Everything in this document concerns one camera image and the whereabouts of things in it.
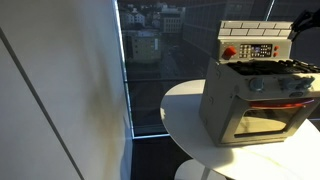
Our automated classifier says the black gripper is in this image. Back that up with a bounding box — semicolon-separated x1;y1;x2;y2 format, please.
288;6;320;42

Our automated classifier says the grey toy cooker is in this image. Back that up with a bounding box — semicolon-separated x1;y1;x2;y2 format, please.
198;19;320;148

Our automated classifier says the blue cooker knob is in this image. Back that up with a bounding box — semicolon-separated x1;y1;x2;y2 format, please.
296;75;316;91
279;77;296;91
249;77;265;93

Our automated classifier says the large red cooker knob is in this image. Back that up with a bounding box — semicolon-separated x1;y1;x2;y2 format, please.
222;45;238;61

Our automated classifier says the grey oven door with window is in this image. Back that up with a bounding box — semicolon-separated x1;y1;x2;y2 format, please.
219;94;320;146

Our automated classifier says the round white table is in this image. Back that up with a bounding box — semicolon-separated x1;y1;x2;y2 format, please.
159;79;320;180

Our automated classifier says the red oven door handle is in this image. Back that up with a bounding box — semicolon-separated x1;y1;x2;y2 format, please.
249;98;315;110

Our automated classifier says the white window frame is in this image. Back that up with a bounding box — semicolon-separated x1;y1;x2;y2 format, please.
113;0;171;140

